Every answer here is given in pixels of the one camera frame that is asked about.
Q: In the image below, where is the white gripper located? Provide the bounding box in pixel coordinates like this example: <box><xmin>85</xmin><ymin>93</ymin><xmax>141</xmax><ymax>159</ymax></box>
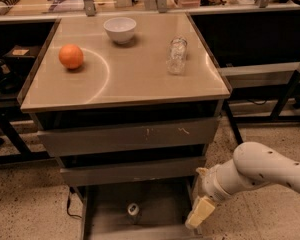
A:
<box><xmin>185</xmin><ymin>160</ymin><xmax>257</xmax><ymax>229</ymax></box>

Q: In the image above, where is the silver redbull can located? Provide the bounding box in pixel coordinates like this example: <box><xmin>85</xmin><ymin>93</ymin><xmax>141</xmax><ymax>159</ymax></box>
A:
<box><xmin>127</xmin><ymin>203</ymin><xmax>141</xmax><ymax>224</ymax></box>

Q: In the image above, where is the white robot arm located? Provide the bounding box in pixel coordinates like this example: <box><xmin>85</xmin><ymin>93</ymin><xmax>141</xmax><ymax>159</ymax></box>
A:
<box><xmin>185</xmin><ymin>142</ymin><xmax>300</xmax><ymax>230</ymax></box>

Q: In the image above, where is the grey top drawer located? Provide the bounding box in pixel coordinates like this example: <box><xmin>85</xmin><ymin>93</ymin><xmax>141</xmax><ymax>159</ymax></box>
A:
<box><xmin>38</xmin><ymin>117</ymin><xmax>219</xmax><ymax>157</ymax></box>

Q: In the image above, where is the grey drawer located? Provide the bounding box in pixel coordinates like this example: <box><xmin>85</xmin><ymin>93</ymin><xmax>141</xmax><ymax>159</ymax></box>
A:
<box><xmin>80</xmin><ymin>178</ymin><xmax>202</xmax><ymax>240</ymax></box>
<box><xmin>38</xmin><ymin>117</ymin><xmax>219</xmax><ymax>157</ymax></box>
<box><xmin>60</xmin><ymin>156</ymin><xmax>205</xmax><ymax>187</ymax></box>

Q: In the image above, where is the grey bottom drawer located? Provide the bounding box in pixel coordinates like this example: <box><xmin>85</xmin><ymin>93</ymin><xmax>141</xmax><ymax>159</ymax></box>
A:
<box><xmin>80</xmin><ymin>178</ymin><xmax>202</xmax><ymax>240</ymax></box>

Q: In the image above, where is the grey drawer cabinet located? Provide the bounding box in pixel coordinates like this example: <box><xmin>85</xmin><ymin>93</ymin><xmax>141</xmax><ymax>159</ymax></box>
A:
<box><xmin>17</xmin><ymin>11</ymin><xmax>233</xmax><ymax>240</ymax></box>

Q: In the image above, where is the grey middle drawer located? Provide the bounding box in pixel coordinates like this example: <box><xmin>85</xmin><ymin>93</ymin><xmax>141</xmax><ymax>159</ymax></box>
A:
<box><xmin>60</xmin><ymin>156</ymin><xmax>205</xmax><ymax>187</ymax></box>

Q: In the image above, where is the clear plastic bottle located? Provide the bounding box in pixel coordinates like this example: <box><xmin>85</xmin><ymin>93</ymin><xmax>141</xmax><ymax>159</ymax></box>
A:
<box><xmin>167</xmin><ymin>36</ymin><xmax>187</xmax><ymax>75</ymax></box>

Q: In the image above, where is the white bowl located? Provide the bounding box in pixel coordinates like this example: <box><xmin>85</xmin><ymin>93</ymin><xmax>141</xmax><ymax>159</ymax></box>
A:
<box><xmin>103</xmin><ymin>17</ymin><xmax>137</xmax><ymax>44</ymax></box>

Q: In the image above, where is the orange fruit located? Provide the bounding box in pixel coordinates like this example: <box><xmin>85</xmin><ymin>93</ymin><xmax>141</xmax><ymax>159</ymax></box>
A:
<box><xmin>58</xmin><ymin>44</ymin><xmax>84</xmax><ymax>69</ymax></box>

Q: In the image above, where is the black box with label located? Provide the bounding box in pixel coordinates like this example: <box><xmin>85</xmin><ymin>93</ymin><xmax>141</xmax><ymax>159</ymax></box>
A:
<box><xmin>3</xmin><ymin>45</ymin><xmax>41</xmax><ymax>67</ymax></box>

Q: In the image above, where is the black cable on floor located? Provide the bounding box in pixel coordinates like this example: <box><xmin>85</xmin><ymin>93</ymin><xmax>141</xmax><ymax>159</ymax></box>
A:
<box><xmin>66</xmin><ymin>187</ymin><xmax>83</xmax><ymax>220</ymax></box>

